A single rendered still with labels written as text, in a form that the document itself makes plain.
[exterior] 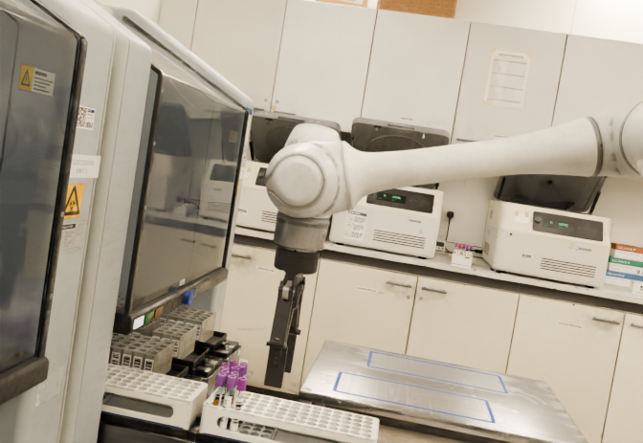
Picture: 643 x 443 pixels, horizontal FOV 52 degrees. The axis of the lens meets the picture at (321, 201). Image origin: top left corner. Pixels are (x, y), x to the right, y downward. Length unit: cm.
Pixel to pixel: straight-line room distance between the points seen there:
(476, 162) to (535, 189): 286
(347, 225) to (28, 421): 262
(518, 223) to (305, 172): 266
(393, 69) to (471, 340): 151
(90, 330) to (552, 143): 78
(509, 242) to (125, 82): 268
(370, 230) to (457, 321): 64
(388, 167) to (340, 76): 282
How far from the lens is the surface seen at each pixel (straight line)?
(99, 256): 105
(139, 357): 136
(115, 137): 103
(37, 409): 100
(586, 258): 355
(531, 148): 113
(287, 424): 116
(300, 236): 109
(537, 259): 350
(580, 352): 362
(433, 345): 351
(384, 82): 374
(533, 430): 152
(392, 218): 342
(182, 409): 119
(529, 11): 422
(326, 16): 383
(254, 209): 351
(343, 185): 93
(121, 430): 123
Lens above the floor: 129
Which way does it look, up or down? 3 degrees down
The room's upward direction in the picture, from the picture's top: 9 degrees clockwise
